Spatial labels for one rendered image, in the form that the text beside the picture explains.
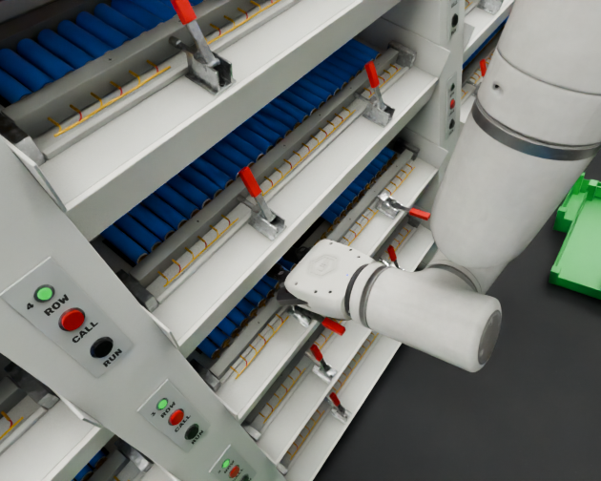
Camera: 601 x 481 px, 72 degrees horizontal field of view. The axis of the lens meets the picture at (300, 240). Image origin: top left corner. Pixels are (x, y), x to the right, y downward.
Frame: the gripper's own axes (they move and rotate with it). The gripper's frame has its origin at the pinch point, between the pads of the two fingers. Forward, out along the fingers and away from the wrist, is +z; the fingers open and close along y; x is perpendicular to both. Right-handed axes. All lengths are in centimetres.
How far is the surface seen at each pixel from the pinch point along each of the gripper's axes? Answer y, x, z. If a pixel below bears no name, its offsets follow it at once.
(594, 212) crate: -84, 52, -26
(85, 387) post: 28.9, -15.5, -8.9
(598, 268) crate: -69, 57, -31
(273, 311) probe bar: 6.5, 3.7, -1.9
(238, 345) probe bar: 13.7, 3.5, -1.5
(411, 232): -35.4, 24.5, 1.1
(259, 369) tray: 14.0, 7.6, -3.8
